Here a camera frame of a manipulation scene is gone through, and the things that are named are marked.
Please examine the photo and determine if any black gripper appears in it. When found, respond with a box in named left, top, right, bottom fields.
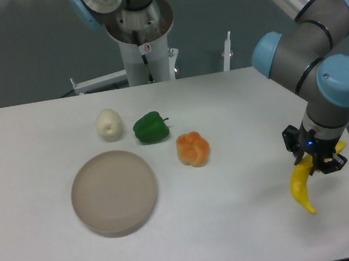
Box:
left=282, top=125, right=347, bottom=175

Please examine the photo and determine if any yellow toy banana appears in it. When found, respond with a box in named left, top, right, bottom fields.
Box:
left=290, top=141, right=346, bottom=214

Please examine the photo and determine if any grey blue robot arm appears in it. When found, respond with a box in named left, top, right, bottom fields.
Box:
left=69, top=0, right=349, bottom=174

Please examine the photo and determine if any beige round plate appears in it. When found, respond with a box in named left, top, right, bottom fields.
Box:
left=71, top=150, right=158, bottom=238

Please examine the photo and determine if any orange toy bread roll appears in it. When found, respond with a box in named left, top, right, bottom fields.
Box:
left=176, top=131, right=210, bottom=167

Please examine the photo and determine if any green toy bell pepper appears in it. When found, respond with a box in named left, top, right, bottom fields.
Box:
left=133, top=111, right=170, bottom=144

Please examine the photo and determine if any white toy garlic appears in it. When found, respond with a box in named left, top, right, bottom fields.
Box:
left=95, top=108, right=123, bottom=142

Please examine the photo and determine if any white metal bracket left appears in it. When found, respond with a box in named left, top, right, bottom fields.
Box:
left=70, top=69, right=127, bottom=95

